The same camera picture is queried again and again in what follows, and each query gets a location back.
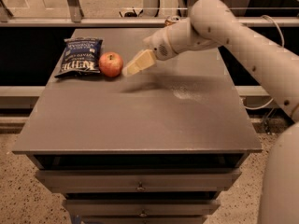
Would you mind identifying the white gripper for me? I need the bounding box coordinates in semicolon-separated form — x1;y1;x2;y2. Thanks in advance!
122;27;175;77

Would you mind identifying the red apple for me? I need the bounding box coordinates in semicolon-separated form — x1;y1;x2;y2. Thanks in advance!
99;51;123;77

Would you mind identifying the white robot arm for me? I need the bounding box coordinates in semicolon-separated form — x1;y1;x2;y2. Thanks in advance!
122;0;299;224

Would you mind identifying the blue chip bag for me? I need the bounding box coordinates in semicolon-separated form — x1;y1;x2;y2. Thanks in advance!
55;37;103;78

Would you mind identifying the orange soda can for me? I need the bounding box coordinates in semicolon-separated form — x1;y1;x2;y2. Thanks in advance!
164;15;181;26

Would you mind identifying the glass railing with metal posts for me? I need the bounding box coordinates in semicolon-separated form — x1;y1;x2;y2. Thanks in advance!
0;0;299;27

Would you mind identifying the upper grey drawer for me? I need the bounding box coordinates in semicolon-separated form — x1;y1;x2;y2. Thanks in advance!
36;169;241;193

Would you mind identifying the grey drawer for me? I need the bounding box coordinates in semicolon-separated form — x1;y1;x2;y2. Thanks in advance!
36;169;241;193
63;200;220;217

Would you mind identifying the lower grey drawer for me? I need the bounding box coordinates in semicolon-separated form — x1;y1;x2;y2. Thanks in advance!
63;200;220;217

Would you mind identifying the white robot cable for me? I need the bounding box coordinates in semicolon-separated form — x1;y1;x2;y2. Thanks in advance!
243;14;286;111

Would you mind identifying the metal floor bracket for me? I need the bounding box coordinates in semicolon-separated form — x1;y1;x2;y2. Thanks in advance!
262;108;280;134

